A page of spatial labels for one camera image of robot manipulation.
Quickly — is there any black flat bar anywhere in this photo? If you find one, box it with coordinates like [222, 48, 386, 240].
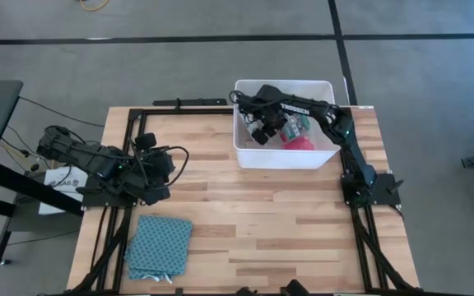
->
[151, 97, 229, 109]

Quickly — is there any yellow cable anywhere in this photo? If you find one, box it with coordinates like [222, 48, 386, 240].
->
[79, 0, 111, 12]

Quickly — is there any white plastic bin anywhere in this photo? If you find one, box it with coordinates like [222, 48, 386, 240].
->
[232, 79, 342, 170]

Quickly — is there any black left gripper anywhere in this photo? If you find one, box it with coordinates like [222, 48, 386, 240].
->
[124, 152, 176, 206]

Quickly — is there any white printed box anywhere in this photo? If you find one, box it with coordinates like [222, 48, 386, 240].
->
[38, 165, 89, 216]

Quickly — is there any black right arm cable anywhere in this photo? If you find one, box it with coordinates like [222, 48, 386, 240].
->
[228, 89, 263, 121]

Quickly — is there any thin black floor cable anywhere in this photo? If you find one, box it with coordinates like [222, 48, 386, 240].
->
[17, 95, 107, 128]

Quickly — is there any black aluminium table frame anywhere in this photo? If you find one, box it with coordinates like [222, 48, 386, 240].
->
[70, 105, 423, 296]

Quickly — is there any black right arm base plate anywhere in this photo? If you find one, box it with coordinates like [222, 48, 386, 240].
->
[341, 172, 402, 206]

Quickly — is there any pink round item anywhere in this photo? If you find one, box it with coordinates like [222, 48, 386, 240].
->
[281, 136, 316, 152]

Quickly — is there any green boxed packet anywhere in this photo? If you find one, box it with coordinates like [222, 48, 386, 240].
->
[280, 113, 313, 143]

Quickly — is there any black desk leg frame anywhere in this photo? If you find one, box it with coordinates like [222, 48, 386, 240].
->
[0, 160, 85, 267]

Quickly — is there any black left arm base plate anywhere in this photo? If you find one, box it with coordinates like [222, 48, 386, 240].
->
[81, 187, 139, 208]

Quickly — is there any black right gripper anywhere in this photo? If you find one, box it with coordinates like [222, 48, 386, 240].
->
[249, 104, 290, 146]

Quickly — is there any blue patterned folded cloth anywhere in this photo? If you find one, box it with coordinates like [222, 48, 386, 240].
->
[123, 214, 193, 284]

